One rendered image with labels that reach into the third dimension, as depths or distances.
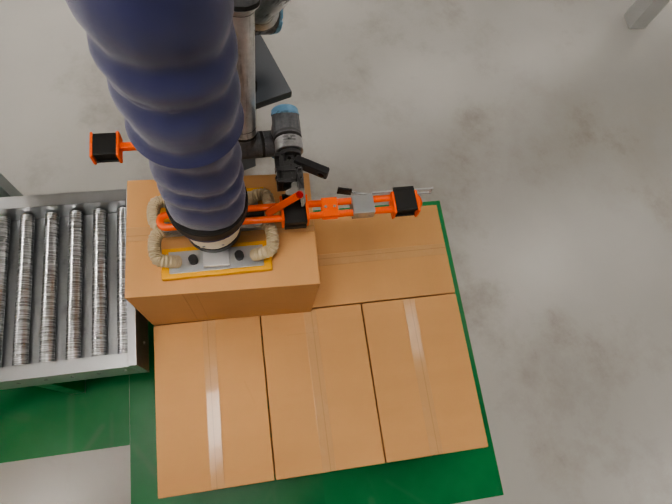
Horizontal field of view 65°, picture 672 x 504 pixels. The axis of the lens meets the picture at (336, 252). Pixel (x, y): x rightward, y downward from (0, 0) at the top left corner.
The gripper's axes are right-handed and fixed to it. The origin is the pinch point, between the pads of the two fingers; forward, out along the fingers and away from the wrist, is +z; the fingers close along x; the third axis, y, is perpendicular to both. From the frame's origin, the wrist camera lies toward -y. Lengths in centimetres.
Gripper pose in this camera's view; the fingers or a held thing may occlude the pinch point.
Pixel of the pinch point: (303, 210)
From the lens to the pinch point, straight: 163.0
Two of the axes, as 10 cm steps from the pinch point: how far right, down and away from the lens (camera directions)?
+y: -9.8, 0.9, -1.5
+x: 1.2, -3.3, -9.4
